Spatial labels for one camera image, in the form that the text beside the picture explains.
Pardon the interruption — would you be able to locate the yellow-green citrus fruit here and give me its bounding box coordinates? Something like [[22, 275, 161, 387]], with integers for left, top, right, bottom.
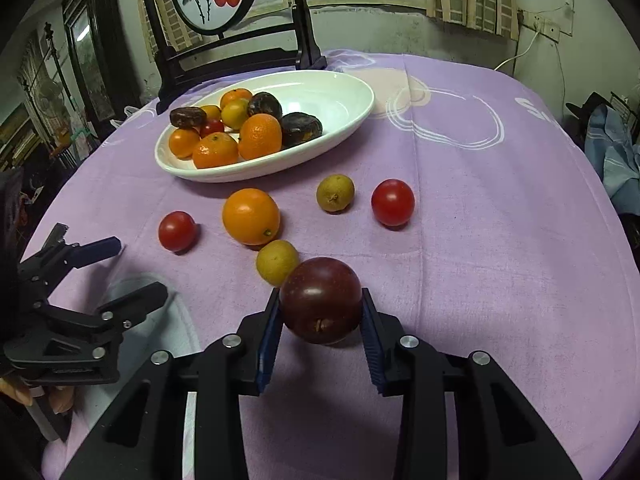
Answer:
[[221, 99, 251, 131]]

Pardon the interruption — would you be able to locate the medium orange mandarin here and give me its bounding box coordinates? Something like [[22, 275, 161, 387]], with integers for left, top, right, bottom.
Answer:
[[192, 132, 240, 169]]

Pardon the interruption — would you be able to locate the blue cloth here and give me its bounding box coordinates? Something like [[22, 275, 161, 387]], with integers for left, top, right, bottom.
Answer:
[[585, 105, 640, 216]]

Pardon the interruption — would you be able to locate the dark wooden mirror cabinet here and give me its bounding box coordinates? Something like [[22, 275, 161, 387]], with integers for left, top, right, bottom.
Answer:
[[62, 0, 143, 126]]

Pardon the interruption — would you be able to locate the black hat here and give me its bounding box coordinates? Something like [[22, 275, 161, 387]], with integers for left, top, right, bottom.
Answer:
[[566, 92, 616, 121]]

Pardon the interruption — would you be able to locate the white oval plate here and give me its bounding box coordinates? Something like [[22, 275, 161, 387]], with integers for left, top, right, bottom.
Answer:
[[154, 70, 376, 183]]

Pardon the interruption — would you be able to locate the large orange mandarin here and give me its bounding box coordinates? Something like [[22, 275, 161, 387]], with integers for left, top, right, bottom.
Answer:
[[237, 113, 283, 161]]

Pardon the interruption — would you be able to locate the person's left hand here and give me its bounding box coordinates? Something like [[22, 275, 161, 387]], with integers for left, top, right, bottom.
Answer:
[[0, 377, 73, 416]]

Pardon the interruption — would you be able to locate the purple passion fruit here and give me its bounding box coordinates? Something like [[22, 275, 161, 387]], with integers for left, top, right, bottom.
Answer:
[[279, 256, 363, 345]]

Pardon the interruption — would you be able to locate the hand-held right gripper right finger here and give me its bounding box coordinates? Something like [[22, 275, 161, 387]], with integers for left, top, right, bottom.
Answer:
[[360, 287, 583, 480]]

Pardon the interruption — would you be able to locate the small orange mandarin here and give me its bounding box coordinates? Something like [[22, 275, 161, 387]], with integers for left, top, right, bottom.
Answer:
[[220, 88, 254, 108]]

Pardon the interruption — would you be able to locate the dark brown wrinkled fruit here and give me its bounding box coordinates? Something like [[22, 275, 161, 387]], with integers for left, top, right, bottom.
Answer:
[[280, 112, 324, 148], [246, 92, 284, 120]]

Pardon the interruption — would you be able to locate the white power cable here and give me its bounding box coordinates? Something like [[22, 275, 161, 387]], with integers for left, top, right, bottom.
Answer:
[[494, 30, 543, 73]]

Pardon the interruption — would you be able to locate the dark brown date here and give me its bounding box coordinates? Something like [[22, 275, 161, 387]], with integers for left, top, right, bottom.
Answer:
[[169, 106, 208, 129]]

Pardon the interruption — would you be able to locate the standing fan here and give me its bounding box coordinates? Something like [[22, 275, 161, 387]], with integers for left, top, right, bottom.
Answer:
[[37, 80, 66, 126]]

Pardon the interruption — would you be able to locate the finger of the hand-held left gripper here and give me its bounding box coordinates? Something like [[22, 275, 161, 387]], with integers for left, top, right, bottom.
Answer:
[[17, 237, 122, 306], [37, 281, 168, 333]]

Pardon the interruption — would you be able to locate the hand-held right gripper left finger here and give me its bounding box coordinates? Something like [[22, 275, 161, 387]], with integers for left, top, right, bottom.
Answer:
[[60, 287, 282, 480]]

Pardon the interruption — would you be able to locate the smooth round orange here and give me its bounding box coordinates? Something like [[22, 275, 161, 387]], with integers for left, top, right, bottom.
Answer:
[[222, 188, 281, 247]]

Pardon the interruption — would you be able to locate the white wall outlet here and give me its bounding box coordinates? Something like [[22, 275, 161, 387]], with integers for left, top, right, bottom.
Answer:
[[520, 10, 561, 41]]

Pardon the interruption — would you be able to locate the small green longan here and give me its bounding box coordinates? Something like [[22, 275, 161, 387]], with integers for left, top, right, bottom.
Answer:
[[316, 174, 355, 214], [256, 239, 301, 285]]

